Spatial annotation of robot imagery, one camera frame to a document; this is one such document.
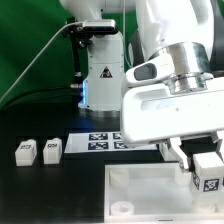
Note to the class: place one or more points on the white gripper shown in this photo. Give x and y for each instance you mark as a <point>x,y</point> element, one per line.
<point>151,113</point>

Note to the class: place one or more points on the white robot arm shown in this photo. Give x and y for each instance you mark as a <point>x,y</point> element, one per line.
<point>144,30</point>

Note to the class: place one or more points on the black camera stand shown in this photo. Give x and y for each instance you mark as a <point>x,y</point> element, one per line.
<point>80,39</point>

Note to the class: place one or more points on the silver camera on stand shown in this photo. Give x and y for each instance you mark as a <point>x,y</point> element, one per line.
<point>99,26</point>

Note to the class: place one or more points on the white square tabletop tray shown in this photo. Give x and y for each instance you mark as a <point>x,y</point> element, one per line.
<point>154,194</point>

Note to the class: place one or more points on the white sheet with markers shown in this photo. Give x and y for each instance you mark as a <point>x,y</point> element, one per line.
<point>99,142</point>

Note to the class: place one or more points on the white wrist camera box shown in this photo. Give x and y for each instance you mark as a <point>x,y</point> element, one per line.
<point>151,72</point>

